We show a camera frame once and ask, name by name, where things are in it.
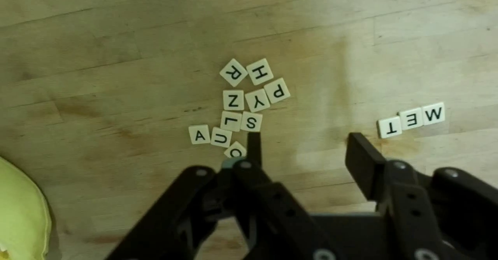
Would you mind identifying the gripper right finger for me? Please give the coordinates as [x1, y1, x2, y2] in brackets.
[345, 132, 498, 260]

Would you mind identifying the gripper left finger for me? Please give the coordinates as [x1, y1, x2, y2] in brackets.
[105, 132, 337, 260]

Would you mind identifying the white letter tile O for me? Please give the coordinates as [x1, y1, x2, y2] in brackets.
[224, 141, 248, 159]

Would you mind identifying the white letter tile U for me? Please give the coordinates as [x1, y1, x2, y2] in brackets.
[210, 127, 233, 148]

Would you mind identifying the white letter tile T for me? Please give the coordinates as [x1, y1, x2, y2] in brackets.
[377, 116, 403, 139]

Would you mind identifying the white letter tile S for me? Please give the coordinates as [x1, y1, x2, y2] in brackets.
[240, 111, 263, 132]

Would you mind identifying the white letter tile E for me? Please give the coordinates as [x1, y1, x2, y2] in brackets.
[398, 107, 424, 131]

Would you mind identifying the white letter tile L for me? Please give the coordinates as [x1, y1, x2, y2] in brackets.
[220, 111, 243, 132]

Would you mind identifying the white letter tile W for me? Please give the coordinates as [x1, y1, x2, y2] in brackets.
[421, 102, 446, 126]

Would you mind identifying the white letter tile A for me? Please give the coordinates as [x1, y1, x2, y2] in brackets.
[188, 125, 211, 145]

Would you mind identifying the white letter tile Y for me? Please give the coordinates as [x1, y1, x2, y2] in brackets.
[244, 88, 271, 113]

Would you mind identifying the white letter tile Z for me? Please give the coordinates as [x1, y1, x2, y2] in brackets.
[222, 89, 245, 111]

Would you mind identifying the white letter tile P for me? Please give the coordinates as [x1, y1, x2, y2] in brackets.
[263, 77, 291, 105]

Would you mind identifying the white letter tile H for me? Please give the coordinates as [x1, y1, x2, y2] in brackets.
[246, 58, 274, 86]

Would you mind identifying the white letter tile R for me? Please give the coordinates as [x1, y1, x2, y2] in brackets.
[219, 58, 248, 88]

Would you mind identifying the yellow-green cloth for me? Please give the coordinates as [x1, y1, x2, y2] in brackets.
[0, 156, 53, 260]

